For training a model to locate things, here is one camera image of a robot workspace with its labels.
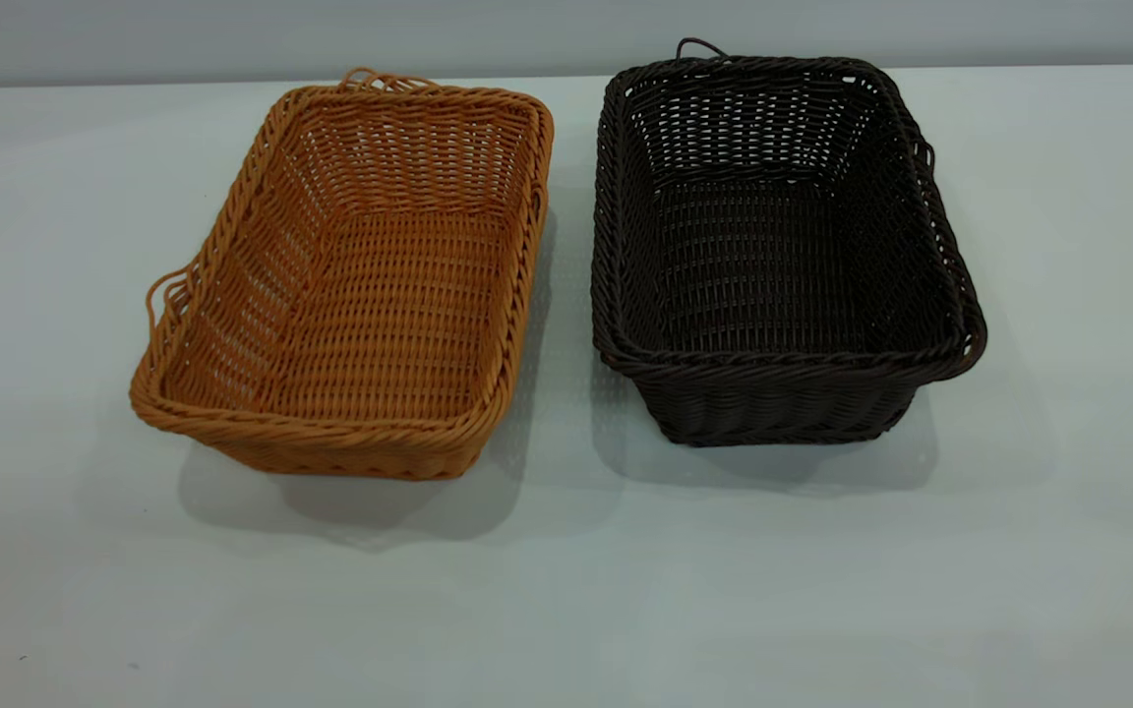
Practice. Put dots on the orange-brown wicker basket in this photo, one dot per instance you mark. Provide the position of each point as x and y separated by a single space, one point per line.
389 315

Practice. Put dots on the dark brown wicker basket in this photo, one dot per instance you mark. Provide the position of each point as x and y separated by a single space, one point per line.
773 265

